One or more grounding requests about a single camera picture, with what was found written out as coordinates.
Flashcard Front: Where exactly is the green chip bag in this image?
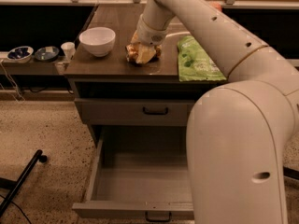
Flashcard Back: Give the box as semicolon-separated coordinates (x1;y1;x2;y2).
177;35;226;82

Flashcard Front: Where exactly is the open grey middle drawer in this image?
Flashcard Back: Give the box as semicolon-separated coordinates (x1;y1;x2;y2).
73;126;193;222

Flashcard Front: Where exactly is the black stand leg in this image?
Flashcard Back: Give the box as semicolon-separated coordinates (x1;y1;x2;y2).
0;149;48;217
283;167;299;181

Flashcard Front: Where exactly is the closed grey top drawer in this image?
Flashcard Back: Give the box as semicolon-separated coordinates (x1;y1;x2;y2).
75;98;194;126

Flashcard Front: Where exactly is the dark teal bowl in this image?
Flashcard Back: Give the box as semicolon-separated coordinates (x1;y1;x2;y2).
35;46;59;62

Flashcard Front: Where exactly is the white paper cup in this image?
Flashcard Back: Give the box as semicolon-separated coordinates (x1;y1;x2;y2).
61;42;76;61

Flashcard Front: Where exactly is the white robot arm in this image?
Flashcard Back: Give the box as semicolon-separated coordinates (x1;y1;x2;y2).
137;0;299;224

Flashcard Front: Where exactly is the grey drawer cabinet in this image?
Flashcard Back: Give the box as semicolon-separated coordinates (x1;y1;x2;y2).
65;4;224;142

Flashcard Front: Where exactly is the orange round fruit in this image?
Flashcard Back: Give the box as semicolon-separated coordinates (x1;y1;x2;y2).
212;3;222;11

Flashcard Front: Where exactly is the low side shelf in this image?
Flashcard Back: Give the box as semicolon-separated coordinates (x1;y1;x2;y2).
0;52;69;76

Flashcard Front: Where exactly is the blue patterned bowl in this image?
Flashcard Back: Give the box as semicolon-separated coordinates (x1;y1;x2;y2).
7;46;34;63

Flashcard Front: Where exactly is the black right stand leg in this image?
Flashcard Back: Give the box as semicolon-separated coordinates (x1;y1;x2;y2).
283;167;299;181

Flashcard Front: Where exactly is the white ceramic bowl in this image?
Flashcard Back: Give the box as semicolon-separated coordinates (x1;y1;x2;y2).
79;27;116;57

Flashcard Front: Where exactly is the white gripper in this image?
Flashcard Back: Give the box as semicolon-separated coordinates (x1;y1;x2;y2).
131;14;169;64

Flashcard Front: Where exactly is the black left stand leg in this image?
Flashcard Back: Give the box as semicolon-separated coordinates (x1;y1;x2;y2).
0;149;48;217

